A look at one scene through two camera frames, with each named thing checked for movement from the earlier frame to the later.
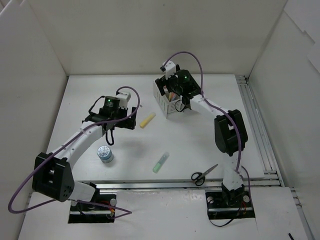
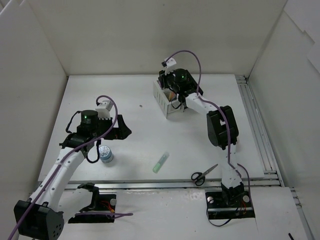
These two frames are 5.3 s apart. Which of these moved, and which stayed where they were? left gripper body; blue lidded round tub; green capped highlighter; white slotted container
Moved: left gripper body
Stayed: white slotted container; blue lidded round tub; green capped highlighter
